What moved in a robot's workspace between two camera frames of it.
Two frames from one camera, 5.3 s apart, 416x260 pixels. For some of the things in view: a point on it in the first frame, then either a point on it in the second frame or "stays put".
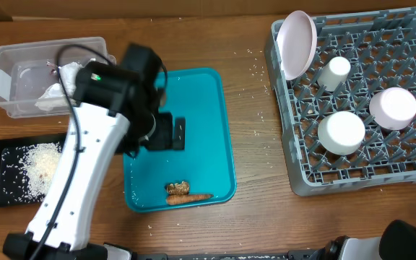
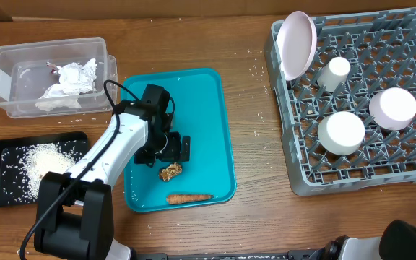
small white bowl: [341, 133] stays put
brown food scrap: [181, 188] -> [172, 169]
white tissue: [53, 97] stays put
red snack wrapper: [53, 68] stays put
